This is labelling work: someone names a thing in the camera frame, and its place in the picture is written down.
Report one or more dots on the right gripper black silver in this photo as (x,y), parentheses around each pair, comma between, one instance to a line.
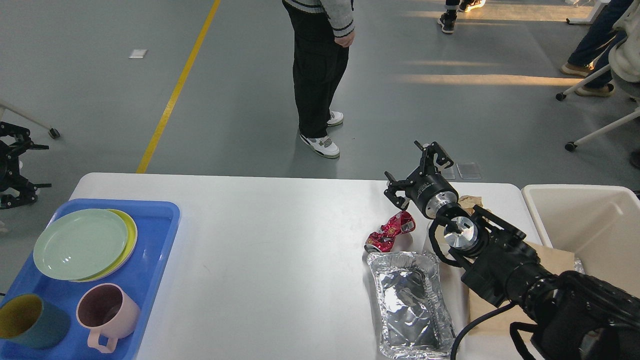
(432,192)

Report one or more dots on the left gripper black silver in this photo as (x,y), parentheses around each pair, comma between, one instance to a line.
(22,191)

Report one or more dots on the green plate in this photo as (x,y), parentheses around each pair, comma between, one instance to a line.
(80,244)

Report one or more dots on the pink mug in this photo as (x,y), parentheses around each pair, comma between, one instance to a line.
(109,314)

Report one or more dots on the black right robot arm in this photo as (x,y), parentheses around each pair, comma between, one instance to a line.
(574,316)

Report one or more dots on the clear floor plate right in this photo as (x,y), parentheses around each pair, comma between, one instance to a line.
(469,171)

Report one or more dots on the crumpled brown paper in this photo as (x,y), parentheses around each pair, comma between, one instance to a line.
(467,202)

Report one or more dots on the crushed red can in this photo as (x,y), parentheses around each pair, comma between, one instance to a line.
(382,240)

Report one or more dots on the yellow plate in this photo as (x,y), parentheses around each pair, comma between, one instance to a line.
(131,242)

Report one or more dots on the aluminium foil tray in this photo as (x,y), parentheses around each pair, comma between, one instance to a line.
(415,322)

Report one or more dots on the blue plastic tray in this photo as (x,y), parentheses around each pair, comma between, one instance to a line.
(157,224)

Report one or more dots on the teal yellow cup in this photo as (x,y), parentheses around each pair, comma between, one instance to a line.
(29,320)

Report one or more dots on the white office chair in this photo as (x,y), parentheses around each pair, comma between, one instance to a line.
(595,100)

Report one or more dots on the person in black coat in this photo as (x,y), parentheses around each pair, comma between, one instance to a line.
(448,18)

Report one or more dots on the person in grey sweater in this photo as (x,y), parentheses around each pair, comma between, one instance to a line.
(323,30)

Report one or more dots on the beige plastic bin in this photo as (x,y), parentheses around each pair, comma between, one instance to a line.
(599,224)

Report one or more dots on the person in blue jeans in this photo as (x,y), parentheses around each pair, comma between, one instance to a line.
(593,50)

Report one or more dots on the seated person in white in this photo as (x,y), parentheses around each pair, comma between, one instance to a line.
(624,57)

